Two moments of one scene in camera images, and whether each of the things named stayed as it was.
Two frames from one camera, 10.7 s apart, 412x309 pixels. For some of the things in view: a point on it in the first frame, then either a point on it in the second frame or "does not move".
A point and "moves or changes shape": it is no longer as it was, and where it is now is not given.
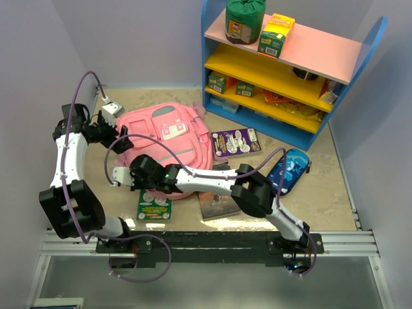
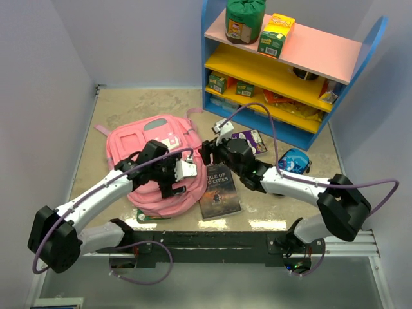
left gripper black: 112,133 to 167,188
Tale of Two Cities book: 216,205 does not move
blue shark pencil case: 297,162 does not move
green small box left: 217,83 does not move
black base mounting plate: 231,248 does not move
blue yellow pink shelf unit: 293,96 does not move
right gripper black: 137,185 to 210,147
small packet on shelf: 328,97 does not move
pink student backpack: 174,134 moves or changes shape
